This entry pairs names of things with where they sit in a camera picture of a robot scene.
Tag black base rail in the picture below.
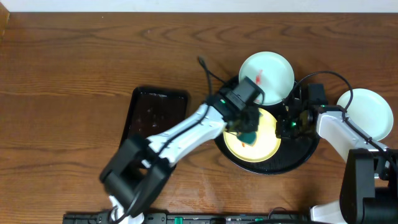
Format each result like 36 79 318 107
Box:
62 211 309 224

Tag green yellow sponge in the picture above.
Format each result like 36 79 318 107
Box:
237 131 257 147

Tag black round tray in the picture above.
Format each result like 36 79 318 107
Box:
213 74 321 175

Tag yellow plate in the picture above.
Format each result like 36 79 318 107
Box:
223 108 281 162

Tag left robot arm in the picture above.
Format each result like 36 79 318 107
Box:
99 96 260 223

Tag black rectangular tray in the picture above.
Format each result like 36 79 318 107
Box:
121 86 190 142

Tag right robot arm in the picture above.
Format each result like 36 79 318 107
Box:
275 105 397 223

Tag light blue plate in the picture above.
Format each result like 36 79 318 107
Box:
239 52 295 106
348 88 394 141

